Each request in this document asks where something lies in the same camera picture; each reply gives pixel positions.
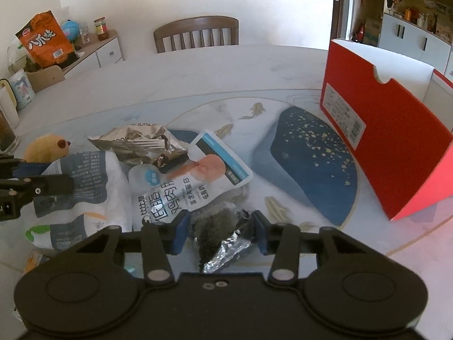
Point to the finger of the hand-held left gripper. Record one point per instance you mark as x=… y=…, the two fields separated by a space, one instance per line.
x=32 y=170
x=53 y=185

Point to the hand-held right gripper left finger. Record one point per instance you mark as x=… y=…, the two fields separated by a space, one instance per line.
x=178 y=235

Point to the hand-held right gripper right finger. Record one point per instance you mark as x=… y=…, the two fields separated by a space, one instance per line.
x=260 y=235

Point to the large white plastic bag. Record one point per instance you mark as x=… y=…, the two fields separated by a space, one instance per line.
x=88 y=191

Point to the dark foil snack packet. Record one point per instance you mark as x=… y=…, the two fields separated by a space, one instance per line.
x=216 y=233

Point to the silver snack bag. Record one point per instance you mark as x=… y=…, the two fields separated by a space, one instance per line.
x=141 y=141

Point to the red cardboard box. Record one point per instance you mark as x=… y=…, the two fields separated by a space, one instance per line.
x=389 y=141

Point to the white table desktop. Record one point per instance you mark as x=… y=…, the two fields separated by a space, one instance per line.
x=212 y=78

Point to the yellow plush toy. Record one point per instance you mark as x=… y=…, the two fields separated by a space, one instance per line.
x=42 y=147

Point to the brown glass jar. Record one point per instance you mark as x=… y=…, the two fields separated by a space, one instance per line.
x=7 y=132

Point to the white chicken food pouch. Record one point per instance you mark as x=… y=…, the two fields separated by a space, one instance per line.
x=198 y=180

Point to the small orange packet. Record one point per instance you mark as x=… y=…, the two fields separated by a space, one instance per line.
x=35 y=260

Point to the white and blue bag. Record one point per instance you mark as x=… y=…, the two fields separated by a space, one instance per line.
x=22 y=90

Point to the open brown cardboard box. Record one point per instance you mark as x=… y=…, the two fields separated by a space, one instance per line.
x=46 y=78

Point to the orange snack bag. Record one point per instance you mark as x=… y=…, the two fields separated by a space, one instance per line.
x=44 y=39

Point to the white sideboard cabinet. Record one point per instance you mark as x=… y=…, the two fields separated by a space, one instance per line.
x=106 y=55

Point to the clear plastic jar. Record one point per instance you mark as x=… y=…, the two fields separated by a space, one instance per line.
x=85 y=34

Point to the blue globe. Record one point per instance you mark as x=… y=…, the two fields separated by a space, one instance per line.
x=69 y=29

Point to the red sauce jar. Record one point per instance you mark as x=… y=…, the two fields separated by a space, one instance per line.
x=101 y=30

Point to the brown wooden chair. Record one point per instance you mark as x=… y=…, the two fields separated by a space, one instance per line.
x=194 y=32

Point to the small red extinguisher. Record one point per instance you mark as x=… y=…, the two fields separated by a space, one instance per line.
x=359 y=34

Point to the printed cardboard box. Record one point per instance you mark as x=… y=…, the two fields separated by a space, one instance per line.
x=373 y=31

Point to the wooden shelf cabinet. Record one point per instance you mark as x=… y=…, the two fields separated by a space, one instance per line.
x=414 y=35

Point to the orange bottle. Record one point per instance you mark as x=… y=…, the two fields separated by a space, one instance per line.
x=409 y=13

